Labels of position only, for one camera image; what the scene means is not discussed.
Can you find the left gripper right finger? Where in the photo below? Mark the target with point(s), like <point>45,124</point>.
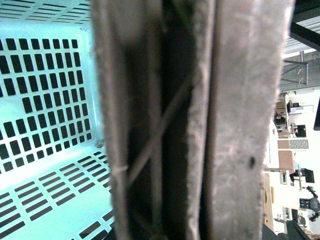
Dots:
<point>248,43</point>

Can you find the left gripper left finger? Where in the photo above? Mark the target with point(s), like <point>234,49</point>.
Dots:
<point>153,60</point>

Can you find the light blue plastic basket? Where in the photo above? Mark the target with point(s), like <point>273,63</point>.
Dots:
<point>54,172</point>

